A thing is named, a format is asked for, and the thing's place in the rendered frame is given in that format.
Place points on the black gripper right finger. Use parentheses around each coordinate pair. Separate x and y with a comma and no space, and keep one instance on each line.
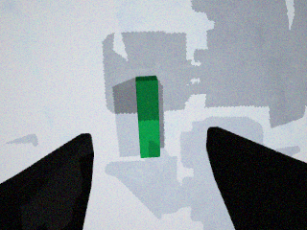
(262,189)

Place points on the green rectangular post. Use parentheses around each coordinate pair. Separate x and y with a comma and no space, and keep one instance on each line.
(148,116)

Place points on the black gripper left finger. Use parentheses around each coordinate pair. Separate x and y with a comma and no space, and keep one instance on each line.
(53,193)

